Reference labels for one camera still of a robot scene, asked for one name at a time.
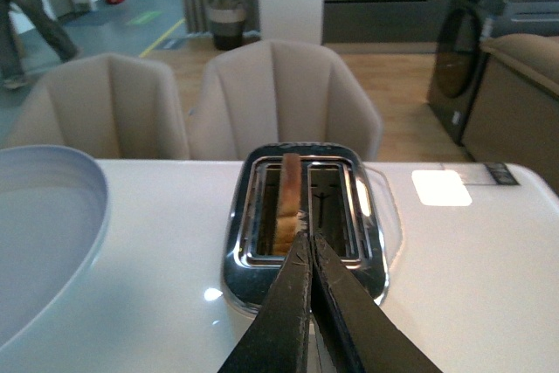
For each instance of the beige chair left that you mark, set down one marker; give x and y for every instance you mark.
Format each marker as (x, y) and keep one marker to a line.
(110, 106)

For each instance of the beige sofa armrest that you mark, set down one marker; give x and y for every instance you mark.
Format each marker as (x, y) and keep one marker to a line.
(514, 117)

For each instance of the light blue plate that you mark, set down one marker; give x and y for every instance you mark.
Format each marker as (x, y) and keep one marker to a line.
(54, 212)

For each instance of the beige chair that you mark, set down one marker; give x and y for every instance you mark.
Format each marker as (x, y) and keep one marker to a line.
(280, 91)
(110, 106)

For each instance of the white chrome two-slot toaster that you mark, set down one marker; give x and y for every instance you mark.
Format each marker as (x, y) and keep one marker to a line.
(336, 203)

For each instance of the label card on table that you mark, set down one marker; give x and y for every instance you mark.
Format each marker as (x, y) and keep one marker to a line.
(481, 173)

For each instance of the dark washing machine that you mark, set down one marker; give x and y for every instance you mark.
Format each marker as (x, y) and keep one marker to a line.
(460, 62)

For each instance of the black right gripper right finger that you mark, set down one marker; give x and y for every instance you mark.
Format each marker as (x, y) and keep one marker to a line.
(358, 335)

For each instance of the toast bread slice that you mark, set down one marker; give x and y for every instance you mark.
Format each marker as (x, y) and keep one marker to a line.
(288, 204)

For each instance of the beige chair right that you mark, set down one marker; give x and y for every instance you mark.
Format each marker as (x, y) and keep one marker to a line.
(280, 91)

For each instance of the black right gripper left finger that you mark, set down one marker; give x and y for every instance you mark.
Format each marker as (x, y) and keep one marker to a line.
(277, 339)

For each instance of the woven laundry basket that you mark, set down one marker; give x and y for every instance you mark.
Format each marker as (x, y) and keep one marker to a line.
(227, 23)

